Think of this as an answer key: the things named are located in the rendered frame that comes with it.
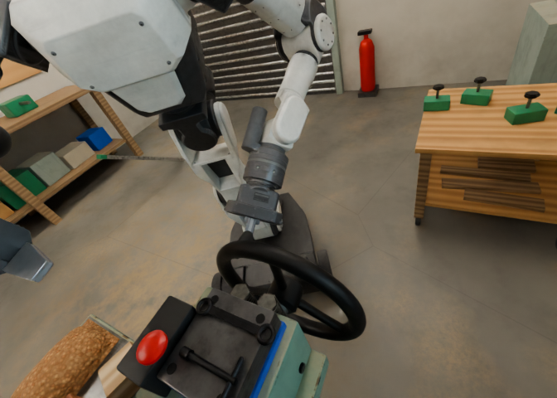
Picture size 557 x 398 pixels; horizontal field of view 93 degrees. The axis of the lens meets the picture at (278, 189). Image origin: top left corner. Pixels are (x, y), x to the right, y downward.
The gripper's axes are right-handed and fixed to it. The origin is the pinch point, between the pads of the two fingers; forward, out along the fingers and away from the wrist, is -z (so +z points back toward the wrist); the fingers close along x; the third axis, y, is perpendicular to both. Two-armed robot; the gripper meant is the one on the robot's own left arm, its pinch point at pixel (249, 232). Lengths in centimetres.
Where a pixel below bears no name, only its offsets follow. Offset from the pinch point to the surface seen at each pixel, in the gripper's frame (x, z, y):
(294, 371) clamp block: -9.2, -14.4, 23.3
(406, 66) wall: -106, 194, -157
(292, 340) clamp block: -7.5, -10.6, 25.8
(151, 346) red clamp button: 6.1, -13.1, 28.0
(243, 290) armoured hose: -1.2, -7.5, 21.5
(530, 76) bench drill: -126, 120, -57
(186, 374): 2.2, -14.7, 28.2
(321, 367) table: -13.3, -14.5, 20.3
